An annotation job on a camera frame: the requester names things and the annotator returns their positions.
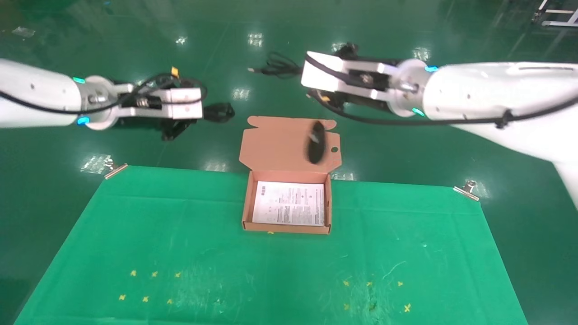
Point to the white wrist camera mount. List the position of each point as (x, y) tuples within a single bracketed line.
[(185, 104), (320, 74)]

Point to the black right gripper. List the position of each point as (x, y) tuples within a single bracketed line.
[(365, 104)]

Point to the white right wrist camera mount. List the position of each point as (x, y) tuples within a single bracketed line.
[(320, 74)]

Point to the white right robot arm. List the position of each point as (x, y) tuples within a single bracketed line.
[(496, 95)]

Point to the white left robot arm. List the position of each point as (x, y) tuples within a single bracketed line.
[(36, 95)]

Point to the white printed instruction sheet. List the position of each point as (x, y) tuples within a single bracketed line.
[(289, 203)]

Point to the green table cloth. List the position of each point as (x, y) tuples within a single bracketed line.
[(226, 271)]

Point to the white metal frame base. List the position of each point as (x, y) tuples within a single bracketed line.
[(560, 22)]

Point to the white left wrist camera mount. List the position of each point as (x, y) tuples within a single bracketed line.
[(185, 104)]

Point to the silver metal binder clip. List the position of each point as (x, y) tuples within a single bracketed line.
[(115, 171), (467, 190)]

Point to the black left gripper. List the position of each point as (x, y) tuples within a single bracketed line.
[(135, 123)]

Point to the open brown cardboard box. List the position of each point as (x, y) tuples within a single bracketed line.
[(280, 144)]

